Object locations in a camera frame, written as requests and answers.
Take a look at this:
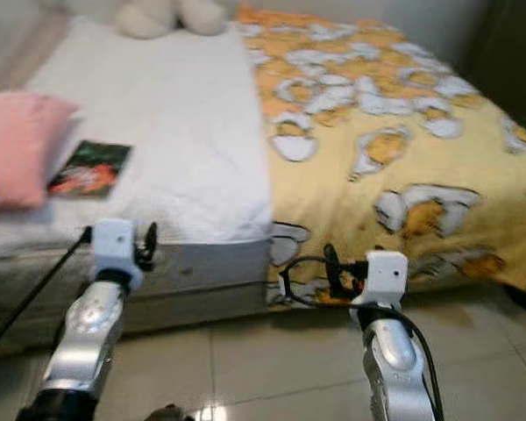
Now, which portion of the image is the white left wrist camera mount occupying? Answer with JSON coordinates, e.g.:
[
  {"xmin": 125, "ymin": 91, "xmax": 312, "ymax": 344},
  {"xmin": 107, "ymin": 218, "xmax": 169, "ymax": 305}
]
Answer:
[{"xmin": 92, "ymin": 218, "xmax": 143, "ymax": 287}]

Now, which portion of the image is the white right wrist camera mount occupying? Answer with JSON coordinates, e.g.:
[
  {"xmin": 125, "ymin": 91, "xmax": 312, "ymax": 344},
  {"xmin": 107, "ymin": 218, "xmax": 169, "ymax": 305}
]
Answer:
[{"xmin": 364, "ymin": 251, "xmax": 410, "ymax": 310}]

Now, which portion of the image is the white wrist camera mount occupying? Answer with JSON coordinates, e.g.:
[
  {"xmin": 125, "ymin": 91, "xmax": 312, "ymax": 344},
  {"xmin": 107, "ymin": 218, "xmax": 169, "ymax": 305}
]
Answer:
[
  {"xmin": 364, "ymin": 251, "xmax": 410, "ymax": 310},
  {"xmin": 92, "ymin": 218, "xmax": 143, "ymax": 287}
]

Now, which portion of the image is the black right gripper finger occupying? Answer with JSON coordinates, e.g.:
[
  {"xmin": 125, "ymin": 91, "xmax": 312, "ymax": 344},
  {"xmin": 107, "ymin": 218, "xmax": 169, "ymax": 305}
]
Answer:
[{"xmin": 323, "ymin": 244, "xmax": 345, "ymax": 297}]

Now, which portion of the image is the grey white mattress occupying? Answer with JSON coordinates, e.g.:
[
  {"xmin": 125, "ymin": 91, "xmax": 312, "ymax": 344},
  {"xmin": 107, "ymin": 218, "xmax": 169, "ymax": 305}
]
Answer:
[{"xmin": 0, "ymin": 237, "xmax": 274, "ymax": 356}]

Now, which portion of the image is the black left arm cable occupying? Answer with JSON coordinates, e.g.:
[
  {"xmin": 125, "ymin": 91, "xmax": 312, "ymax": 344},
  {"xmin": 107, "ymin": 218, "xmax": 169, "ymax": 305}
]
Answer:
[{"xmin": 0, "ymin": 226, "xmax": 96, "ymax": 356}]

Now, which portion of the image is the white quilted mattress pad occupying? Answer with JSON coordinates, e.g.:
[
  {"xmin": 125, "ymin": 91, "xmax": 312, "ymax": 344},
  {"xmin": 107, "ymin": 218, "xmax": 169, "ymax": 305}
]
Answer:
[{"xmin": 0, "ymin": 16, "xmax": 274, "ymax": 257}]

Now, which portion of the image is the dark furniture panel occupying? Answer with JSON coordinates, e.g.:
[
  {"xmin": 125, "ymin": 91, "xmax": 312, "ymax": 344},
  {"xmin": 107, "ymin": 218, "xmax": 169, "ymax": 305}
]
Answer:
[{"xmin": 469, "ymin": 0, "xmax": 526, "ymax": 117}]

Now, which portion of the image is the grey robot foot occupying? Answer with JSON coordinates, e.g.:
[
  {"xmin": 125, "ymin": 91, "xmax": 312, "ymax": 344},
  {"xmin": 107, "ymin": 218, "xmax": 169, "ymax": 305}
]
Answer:
[{"xmin": 153, "ymin": 404, "xmax": 194, "ymax": 421}]

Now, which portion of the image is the beige plush toy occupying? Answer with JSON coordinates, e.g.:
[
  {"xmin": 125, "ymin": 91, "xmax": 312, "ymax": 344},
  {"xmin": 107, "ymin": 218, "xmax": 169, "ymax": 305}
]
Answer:
[{"xmin": 116, "ymin": 0, "xmax": 229, "ymax": 39}]

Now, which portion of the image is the yellow cartoon egg blanket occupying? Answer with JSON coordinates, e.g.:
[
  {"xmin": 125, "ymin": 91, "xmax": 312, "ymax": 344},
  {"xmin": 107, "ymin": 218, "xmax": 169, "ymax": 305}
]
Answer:
[{"xmin": 237, "ymin": 4, "xmax": 526, "ymax": 308}]

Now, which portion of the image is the pink pillow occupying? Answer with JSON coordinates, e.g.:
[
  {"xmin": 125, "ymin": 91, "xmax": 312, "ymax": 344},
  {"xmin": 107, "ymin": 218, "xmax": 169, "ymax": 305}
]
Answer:
[{"xmin": 0, "ymin": 90, "xmax": 80, "ymax": 211}]

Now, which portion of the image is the dark cover book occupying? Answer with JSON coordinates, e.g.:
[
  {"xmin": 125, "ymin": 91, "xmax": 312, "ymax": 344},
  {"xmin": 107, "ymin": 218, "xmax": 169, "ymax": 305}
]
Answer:
[{"xmin": 47, "ymin": 140, "xmax": 132, "ymax": 197}]

